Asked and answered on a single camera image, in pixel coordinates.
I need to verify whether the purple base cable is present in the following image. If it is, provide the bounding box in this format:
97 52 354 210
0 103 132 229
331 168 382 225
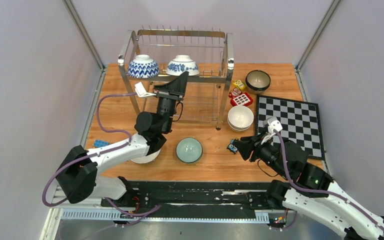
104 198 162 229
267 211 300 232

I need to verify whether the pink brown bowl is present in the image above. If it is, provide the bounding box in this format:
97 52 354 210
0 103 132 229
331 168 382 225
246 87 267 95

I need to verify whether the blue owl toy block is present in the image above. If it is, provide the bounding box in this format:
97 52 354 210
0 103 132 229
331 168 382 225
226 138 238 154

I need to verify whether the steel two-tier dish rack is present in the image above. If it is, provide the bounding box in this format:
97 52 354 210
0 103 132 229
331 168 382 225
117 28 235 130

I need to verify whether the yellow owl toy block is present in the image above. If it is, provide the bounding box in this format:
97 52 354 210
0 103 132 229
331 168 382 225
232 79 246 92

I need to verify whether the dark blue floral bowl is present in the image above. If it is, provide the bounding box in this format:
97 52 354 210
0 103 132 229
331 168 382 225
245 70 271 90

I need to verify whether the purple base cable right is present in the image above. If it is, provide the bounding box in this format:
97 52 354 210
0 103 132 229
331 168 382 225
267 211 300 232

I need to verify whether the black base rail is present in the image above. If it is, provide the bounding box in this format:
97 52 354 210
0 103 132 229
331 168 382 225
51 180 312 229

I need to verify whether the blue orange toy car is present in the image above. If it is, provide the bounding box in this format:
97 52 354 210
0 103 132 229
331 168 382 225
93 139 110 148

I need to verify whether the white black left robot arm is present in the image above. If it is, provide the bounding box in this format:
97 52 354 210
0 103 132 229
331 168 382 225
55 71 189 207

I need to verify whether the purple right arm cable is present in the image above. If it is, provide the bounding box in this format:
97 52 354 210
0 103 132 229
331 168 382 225
274 129 384 240

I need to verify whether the red calculator toy block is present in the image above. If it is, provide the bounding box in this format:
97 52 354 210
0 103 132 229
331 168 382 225
230 92 254 107

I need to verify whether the red owl toy block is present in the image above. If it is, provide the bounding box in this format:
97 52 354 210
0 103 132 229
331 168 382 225
228 87 242 99

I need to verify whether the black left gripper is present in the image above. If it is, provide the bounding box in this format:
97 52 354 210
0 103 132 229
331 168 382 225
152 71 188 133

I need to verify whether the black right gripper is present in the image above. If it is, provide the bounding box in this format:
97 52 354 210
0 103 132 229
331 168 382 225
232 130 289 179

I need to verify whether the white blue floral bowl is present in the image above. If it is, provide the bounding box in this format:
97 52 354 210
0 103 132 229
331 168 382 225
166 54 200 76

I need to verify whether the small celadon cup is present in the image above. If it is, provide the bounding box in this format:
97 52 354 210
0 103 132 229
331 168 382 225
175 137 203 164

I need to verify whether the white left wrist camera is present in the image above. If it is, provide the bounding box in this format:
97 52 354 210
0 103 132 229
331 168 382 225
134 82 156 98

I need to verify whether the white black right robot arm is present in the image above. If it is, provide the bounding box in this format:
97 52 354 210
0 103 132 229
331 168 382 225
232 133 384 240

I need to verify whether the blue white patterned bowl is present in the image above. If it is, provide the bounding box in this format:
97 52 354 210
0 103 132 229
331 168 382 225
127 54 160 79

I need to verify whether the black white checkerboard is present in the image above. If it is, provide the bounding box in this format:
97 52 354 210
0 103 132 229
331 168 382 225
254 95 326 161

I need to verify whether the cream bowl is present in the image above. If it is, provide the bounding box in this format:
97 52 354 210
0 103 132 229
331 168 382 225
230 126 250 133
227 105 254 130

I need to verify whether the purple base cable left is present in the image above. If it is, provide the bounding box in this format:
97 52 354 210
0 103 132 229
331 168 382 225
104 198 162 229

